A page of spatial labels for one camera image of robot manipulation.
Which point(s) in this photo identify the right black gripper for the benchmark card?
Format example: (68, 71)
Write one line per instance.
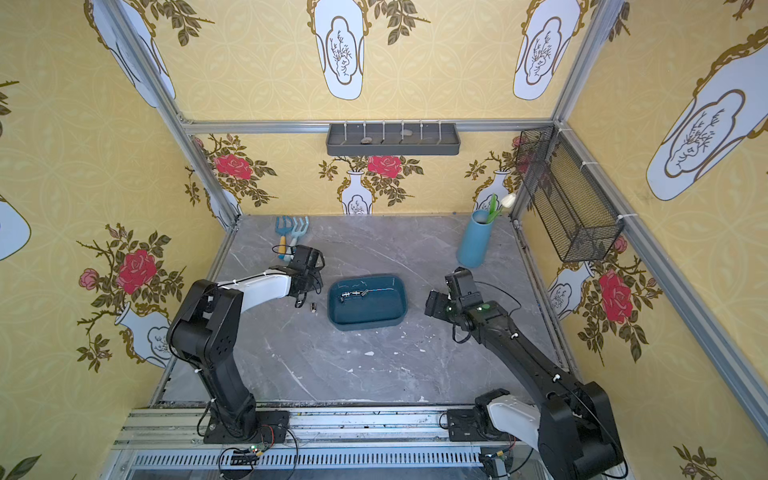
(442, 302)

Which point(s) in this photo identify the grey wall shelf tray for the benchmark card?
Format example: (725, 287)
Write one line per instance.
(393, 138)

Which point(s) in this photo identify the light blue garden fork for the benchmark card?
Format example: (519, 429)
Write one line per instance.
(300, 226)

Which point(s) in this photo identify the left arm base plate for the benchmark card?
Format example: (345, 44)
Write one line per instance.
(269, 426)

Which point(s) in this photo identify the teal cylindrical vase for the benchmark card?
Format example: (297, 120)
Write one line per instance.
(472, 250)

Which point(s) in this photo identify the blue garden rake yellow handle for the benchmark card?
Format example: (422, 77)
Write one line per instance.
(283, 226)

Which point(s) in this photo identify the white tulip flower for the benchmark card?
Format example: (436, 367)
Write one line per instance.
(499, 205)

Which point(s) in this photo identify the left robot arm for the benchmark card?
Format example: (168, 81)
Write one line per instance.
(203, 334)

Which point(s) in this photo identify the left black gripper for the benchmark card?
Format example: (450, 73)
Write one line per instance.
(306, 291)

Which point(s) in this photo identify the teal plastic storage box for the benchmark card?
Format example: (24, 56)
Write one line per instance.
(367, 302)

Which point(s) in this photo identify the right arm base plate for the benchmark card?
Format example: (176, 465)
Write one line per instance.
(468, 425)

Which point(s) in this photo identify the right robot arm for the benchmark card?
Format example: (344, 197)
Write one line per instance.
(570, 424)

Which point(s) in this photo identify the black wire mesh basket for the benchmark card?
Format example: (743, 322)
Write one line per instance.
(576, 213)

